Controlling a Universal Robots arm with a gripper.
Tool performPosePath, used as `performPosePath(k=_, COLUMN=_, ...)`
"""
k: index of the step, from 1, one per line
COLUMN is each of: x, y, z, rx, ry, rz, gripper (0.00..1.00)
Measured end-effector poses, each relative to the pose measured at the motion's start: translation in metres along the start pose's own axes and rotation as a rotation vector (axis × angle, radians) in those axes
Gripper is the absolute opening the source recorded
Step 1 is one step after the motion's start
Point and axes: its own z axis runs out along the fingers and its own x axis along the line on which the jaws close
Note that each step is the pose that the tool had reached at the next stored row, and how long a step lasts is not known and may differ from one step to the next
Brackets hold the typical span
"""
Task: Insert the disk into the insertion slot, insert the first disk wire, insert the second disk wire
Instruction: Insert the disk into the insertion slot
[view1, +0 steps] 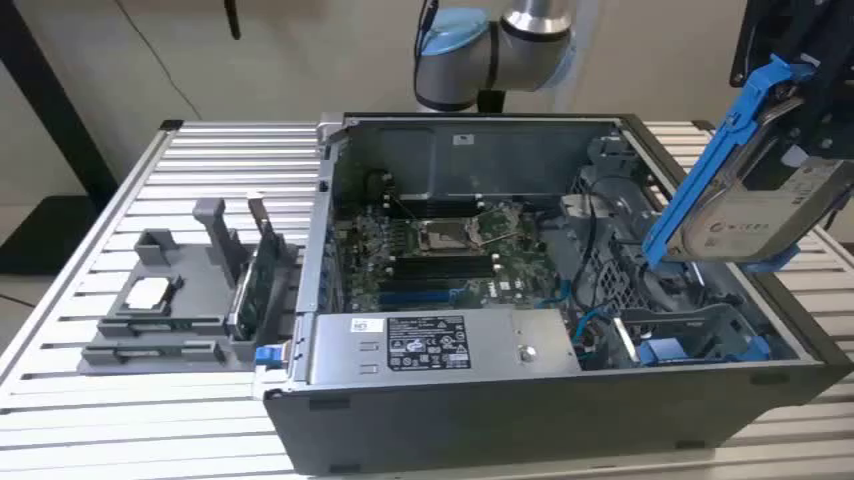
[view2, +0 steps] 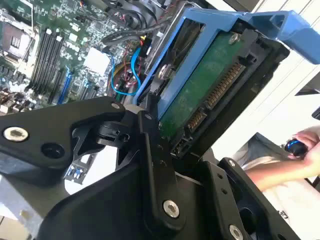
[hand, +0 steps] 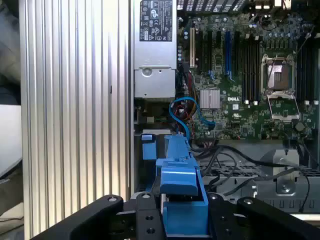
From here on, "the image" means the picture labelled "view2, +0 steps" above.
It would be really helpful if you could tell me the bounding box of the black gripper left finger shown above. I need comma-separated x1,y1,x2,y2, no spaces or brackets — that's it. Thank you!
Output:
0,92,187,232

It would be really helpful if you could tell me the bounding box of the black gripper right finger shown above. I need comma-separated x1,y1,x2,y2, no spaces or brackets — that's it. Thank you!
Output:
199,156,302,240

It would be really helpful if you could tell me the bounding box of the person's bare hand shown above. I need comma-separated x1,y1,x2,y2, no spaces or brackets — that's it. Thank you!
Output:
287,124,320,176

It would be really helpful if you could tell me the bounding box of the round black tool blue ring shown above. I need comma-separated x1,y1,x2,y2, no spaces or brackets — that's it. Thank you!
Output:
284,139,309,158

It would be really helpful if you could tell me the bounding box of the hard disk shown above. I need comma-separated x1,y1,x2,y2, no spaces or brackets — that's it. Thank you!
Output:
132,7,320,160

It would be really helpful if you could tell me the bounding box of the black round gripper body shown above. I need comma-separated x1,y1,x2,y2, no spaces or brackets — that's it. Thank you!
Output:
36,159,222,240

